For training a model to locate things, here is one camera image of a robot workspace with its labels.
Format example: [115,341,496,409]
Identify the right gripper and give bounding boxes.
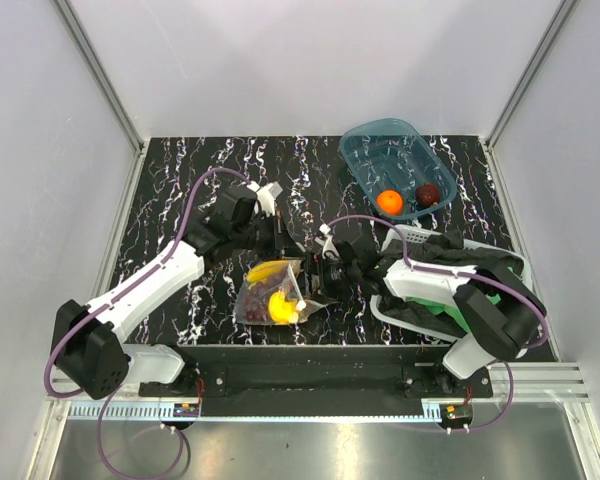
[285,251,361,307]

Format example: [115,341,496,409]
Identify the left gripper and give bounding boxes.
[233,210,306,262]

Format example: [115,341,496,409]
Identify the clear zip top bag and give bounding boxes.
[233,234,340,326]

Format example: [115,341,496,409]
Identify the yellow fake lemon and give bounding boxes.
[267,291,299,325]

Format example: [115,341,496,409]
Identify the fake orange fruit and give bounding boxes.
[376,189,404,216]

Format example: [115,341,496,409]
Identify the dark red fake fruit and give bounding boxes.
[415,183,441,208]

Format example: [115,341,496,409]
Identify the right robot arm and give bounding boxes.
[301,238,548,397]

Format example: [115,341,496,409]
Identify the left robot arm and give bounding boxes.
[51,182,302,400]

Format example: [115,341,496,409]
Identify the yellow fake banana bunch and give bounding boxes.
[246,260,288,284]

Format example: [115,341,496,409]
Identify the purple fake grape bunch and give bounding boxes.
[235,272,284,325]

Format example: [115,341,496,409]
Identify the white laundry basket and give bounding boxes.
[369,224,534,351]

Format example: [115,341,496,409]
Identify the green microfibre cloth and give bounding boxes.
[404,297,471,339]

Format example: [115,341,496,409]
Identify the teal plastic container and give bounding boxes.
[339,118,457,223]

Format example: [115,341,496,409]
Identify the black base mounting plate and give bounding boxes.
[139,345,493,421]

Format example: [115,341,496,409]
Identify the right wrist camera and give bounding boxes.
[316,224,340,260]

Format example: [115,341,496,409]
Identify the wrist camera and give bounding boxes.
[316,224,340,260]
[247,182,283,217]

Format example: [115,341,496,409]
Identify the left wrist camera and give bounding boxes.
[247,182,283,217]

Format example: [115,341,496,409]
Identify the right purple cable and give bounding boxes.
[324,214,551,434]

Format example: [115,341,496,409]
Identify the purple cable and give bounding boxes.
[42,168,256,479]
[324,214,551,434]

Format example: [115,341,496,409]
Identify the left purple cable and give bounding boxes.
[42,168,256,479]

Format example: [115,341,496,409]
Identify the aluminium frame rail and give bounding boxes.
[51,0,145,155]

